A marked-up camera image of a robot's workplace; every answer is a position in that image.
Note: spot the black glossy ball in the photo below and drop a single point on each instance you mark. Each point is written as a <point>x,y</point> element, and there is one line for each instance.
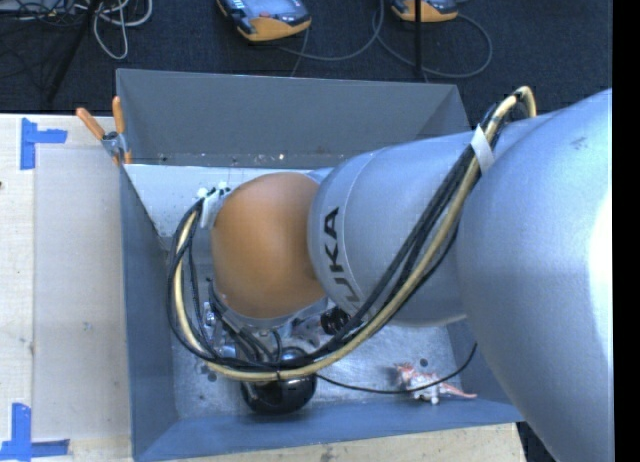
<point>280,395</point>

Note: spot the pale wood flat board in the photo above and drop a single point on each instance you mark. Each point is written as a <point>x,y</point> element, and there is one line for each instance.
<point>80,290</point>

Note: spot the orange and white toy dinosaur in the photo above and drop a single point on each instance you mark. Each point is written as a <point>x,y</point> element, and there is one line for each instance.
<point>425,384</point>

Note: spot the grey metal bin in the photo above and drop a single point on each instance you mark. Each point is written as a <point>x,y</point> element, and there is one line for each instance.
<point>280,115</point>

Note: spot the black cylinder on white bracket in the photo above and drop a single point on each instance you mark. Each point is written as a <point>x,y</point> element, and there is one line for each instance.
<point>334,321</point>

